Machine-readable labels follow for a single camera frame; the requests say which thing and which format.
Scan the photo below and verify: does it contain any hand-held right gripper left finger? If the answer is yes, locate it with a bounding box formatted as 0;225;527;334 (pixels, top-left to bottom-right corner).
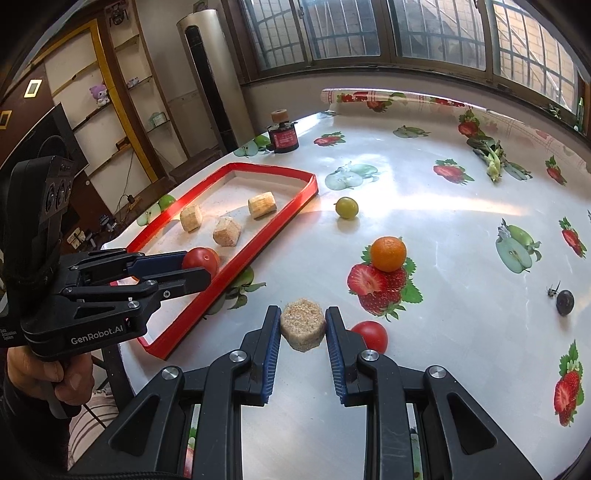
69;305;283;480

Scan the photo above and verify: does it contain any dark red jar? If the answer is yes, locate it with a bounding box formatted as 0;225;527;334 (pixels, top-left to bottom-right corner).
268;110;300;153

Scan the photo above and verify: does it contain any purple plush toy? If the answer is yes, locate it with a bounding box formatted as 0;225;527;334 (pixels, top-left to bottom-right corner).
89;83;112;109

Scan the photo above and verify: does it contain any person's left hand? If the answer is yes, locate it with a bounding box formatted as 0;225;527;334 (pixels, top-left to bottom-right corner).
4;346;94;408

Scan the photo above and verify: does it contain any striped cloth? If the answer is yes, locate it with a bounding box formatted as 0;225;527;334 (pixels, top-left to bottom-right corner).
68;387;118;464

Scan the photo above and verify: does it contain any barred window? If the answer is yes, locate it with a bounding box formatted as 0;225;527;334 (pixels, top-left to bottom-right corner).
238;0;583;109

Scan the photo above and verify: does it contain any red tomato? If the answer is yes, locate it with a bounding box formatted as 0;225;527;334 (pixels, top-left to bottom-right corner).
351;320;389;355
181;247;221;280

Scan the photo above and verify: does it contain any white wall shelf unit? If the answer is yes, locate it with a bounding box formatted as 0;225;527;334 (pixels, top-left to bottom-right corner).
28;18;188;185

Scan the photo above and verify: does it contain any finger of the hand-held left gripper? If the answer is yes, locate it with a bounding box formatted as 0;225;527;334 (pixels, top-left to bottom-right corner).
74;249;190;279
64;267;213;302

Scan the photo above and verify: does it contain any red rimmed tray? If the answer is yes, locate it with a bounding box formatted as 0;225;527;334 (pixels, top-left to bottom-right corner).
124;162;319;361

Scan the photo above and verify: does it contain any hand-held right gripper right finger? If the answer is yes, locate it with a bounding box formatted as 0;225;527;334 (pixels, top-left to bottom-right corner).
324;305;543;480

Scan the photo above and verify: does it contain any small orange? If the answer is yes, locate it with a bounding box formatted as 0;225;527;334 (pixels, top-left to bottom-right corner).
370;236;407;272

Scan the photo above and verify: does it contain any beige cake cube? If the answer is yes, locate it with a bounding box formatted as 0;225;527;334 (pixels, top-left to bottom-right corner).
248;194;277;219

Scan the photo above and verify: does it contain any dark wall ornament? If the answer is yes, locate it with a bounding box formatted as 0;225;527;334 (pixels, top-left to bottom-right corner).
106;0;131;27

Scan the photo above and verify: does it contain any person's left forearm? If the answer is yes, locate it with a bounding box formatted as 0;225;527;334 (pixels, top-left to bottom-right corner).
0;378;75;480

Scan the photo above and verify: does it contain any tower air conditioner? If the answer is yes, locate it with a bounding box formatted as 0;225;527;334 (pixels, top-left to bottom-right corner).
176;8;254;155

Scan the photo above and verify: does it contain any green leafy vegetable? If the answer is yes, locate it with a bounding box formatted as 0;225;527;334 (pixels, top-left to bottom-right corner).
466;136;509;182

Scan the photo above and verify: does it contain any black television screen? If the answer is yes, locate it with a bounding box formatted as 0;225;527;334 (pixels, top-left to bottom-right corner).
0;104;89;172

